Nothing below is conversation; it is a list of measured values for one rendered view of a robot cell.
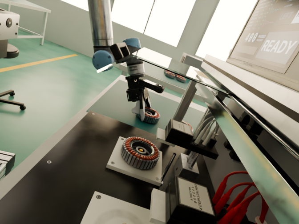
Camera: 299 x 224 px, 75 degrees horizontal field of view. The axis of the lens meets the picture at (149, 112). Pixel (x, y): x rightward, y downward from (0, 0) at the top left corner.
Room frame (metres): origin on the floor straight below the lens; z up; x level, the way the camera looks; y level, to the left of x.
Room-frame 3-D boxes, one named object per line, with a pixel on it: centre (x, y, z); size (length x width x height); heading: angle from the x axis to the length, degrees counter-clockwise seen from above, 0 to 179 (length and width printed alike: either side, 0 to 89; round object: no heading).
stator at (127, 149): (0.48, -0.02, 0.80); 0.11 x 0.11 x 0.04
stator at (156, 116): (0.85, 0.00, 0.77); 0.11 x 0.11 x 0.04
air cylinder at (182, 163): (0.49, -0.16, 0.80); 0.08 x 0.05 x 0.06; 4
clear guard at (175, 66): (0.50, -0.03, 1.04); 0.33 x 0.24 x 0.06; 94
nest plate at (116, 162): (0.48, -0.02, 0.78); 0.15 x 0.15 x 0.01; 4
